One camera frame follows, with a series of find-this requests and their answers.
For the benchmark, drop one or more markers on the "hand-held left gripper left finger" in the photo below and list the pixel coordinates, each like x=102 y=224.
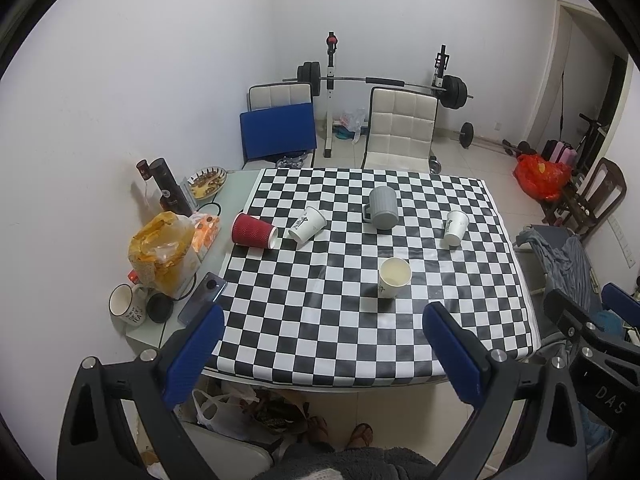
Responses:
x=196 y=352

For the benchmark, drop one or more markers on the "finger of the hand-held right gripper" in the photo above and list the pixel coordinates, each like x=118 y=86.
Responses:
x=620 y=299
x=570 y=312

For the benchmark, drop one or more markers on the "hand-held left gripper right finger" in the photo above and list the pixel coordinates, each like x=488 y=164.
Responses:
x=452 y=352

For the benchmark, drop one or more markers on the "white printed paper cup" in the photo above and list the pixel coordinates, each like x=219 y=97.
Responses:
x=455 y=227
x=306 y=227
x=394 y=274

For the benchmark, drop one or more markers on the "red ribbed paper cup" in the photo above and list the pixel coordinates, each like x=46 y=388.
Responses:
x=250 y=232

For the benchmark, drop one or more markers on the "grey clothes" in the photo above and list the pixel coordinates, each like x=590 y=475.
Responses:
x=562 y=260

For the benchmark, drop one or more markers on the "dark smartphone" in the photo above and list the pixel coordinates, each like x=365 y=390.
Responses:
x=202 y=297

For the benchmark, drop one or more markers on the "black round disc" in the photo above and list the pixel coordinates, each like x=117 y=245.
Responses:
x=160 y=309

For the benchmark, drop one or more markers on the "white plastic bag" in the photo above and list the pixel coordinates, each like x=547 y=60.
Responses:
x=225 y=415

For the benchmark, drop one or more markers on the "white mug with black print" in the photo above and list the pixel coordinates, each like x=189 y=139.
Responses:
x=129 y=307

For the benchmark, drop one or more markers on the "patterned brown bag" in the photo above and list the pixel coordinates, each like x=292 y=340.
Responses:
x=280 y=412

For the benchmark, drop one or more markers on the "grey folding stool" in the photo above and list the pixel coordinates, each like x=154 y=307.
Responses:
x=225 y=452

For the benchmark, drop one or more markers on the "yellow snack bag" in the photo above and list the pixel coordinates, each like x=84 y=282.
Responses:
x=162 y=252

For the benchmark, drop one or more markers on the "dark wooden chair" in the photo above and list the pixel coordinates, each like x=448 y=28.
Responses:
x=607 y=185

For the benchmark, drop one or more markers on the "orange snack packet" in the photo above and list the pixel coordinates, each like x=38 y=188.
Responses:
x=206 y=232

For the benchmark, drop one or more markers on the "person's right foot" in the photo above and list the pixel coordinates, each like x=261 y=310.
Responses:
x=360 y=435

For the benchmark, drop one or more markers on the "person's foot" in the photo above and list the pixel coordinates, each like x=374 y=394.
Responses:
x=360 y=435
x=318 y=430

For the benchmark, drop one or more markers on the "black white checkered tablecloth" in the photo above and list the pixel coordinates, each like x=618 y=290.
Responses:
x=325 y=310

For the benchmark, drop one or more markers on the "red plastic bag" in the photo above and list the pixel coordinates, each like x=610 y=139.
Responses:
x=542 y=176

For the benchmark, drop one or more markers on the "person's left foot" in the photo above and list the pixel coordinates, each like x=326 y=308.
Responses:
x=318 y=430

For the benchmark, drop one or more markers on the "person's grey fleece clothing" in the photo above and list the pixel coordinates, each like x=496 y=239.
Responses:
x=345 y=466

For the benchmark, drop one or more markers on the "pink bag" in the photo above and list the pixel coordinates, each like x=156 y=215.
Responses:
x=559 y=152

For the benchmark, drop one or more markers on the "grey ribbed mug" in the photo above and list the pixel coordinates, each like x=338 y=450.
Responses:
x=382 y=207

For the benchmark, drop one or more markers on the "black cylinder bottle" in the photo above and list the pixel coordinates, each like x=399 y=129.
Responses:
x=170 y=187

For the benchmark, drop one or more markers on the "plate with food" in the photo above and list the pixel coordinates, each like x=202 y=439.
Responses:
x=206 y=184

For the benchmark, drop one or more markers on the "black dumbbell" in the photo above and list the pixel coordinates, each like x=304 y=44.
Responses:
x=522 y=147

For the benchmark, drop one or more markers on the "short barbell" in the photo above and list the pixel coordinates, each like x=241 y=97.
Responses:
x=466 y=134

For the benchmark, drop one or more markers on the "white padded chair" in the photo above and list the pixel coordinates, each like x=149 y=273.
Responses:
x=400 y=125
x=280 y=95

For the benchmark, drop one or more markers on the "blue flat cushion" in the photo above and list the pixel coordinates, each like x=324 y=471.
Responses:
x=275 y=132

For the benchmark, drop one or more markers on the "clear plastic bag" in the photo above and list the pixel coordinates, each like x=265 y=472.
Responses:
x=356 y=122

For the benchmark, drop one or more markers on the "long barbell with black plates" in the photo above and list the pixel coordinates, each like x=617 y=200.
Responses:
x=452 y=91

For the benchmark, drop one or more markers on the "white barbell rack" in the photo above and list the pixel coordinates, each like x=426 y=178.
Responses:
x=330 y=105

